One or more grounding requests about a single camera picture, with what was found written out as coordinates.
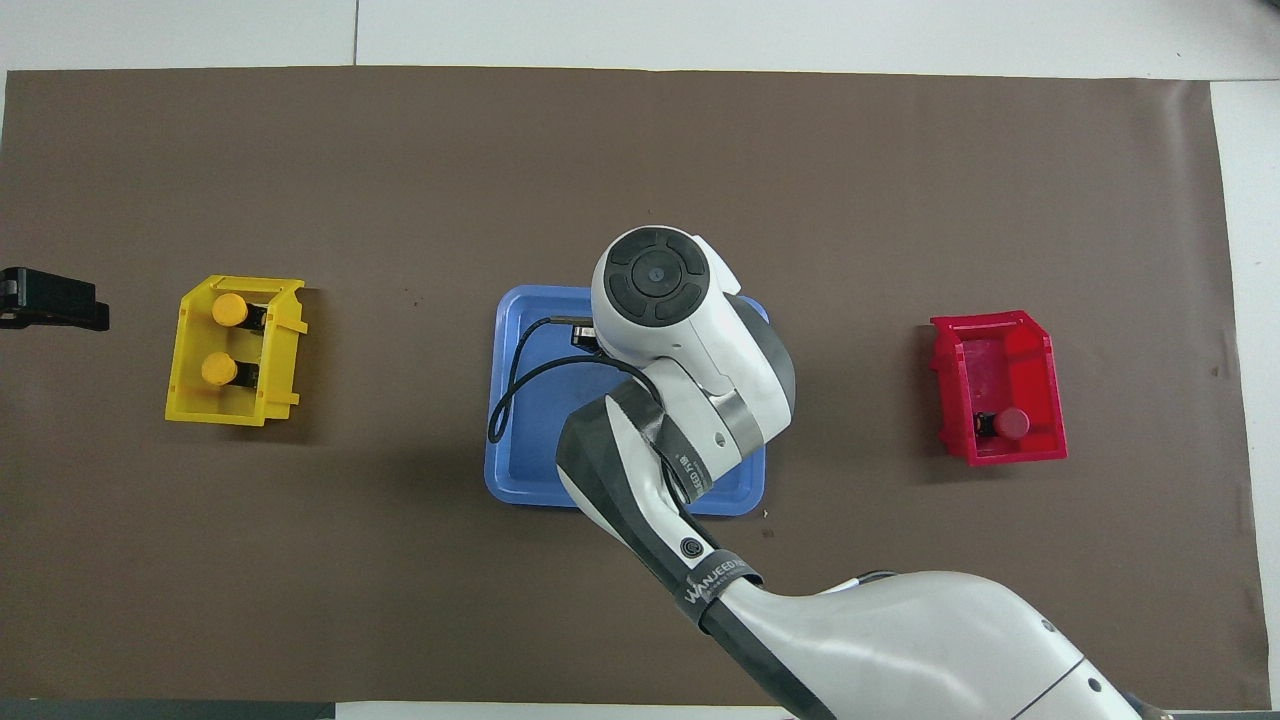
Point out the brown paper mat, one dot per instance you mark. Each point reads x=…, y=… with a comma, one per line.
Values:
x=640, y=160

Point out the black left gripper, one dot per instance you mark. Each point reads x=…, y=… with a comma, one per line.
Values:
x=55, y=290

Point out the red plastic bin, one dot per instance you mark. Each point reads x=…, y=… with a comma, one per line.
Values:
x=1000, y=365

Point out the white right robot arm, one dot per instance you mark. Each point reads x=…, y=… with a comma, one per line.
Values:
x=700, y=330

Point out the yellow push button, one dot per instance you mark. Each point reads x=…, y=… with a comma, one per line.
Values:
x=218, y=370
x=229, y=309

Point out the blue plastic tray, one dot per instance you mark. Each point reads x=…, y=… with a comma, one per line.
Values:
x=540, y=460

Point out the yellow plastic bin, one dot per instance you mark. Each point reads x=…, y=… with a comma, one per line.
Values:
x=190, y=400

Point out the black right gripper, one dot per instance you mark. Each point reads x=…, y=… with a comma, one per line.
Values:
x=585, y=337

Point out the red push button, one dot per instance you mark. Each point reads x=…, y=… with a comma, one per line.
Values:
x=1010, y=423

